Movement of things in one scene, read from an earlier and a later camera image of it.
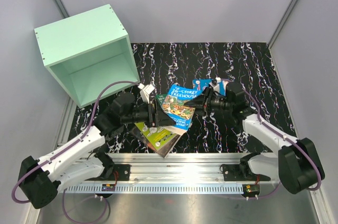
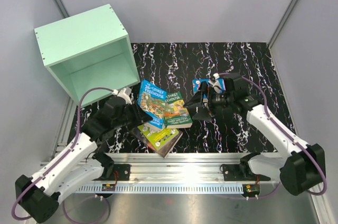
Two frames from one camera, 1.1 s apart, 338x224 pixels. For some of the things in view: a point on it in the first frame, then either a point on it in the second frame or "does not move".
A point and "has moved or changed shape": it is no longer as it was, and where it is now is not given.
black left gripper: [157, 117] → [139, 115]
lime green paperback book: [158, 136] does not move
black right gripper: [198, 102] does not move
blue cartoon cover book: [199, 84] does not move
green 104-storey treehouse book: [160, 98] → [176, 113]
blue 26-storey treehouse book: [174, 105] has moved or changed shape
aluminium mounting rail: [169, 169] does not move
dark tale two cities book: [164, 150] does not move
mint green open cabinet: [87, 52] does not move
